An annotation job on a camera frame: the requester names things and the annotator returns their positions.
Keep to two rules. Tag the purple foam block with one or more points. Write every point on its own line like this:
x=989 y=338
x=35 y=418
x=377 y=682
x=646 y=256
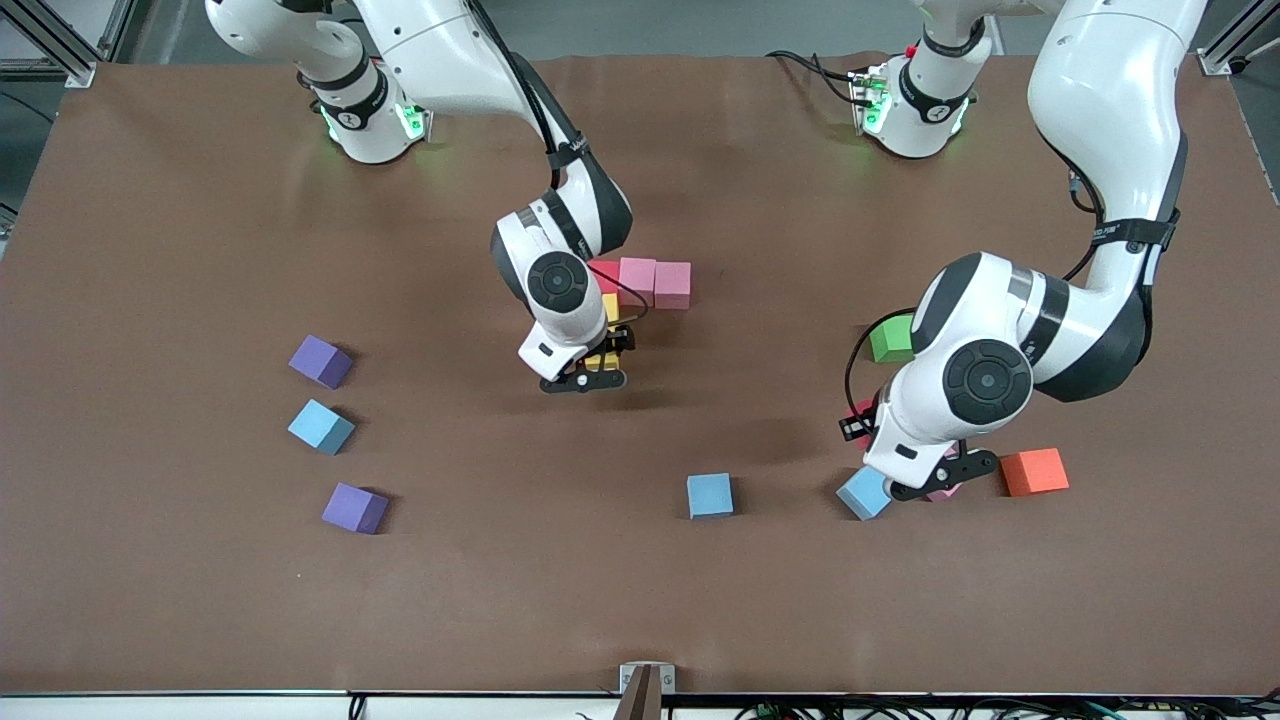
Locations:
x=318 y=358
x=352 y=506

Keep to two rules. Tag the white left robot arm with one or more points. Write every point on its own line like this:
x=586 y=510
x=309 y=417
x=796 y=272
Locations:
x=920 y=430

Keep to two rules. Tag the aluminium frame post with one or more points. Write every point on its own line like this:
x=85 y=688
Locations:
x=1215 y=62
x=82 y=72

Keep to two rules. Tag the light blue foam block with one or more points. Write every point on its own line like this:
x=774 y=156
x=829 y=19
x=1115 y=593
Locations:
x=320 y=425
x=862 y=495
x=710 y=494

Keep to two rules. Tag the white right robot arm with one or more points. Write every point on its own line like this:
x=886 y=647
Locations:
x=560 y=335

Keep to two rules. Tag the orange foam block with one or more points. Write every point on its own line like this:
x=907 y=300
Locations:
x=1034 y=470

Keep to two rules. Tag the brown table mat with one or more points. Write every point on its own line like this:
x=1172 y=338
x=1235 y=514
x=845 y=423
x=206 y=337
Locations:
x=640 y=600

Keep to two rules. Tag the red foam block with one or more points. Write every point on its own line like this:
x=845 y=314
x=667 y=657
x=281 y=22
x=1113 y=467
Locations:
x=605 y=272
x=868 y=408

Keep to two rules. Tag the yellow foam block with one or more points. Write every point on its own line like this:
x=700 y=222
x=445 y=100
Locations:
x=611 y=308
x=603 y=360

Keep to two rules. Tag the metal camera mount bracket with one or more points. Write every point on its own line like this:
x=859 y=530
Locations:
x=647 y=690

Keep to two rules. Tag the pink foam block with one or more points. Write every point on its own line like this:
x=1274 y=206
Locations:
x=945 y=493
x=672 y=285
x=637 y=280

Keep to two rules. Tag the green foam block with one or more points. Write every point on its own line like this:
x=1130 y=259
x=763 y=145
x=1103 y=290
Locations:
x=888 y=342

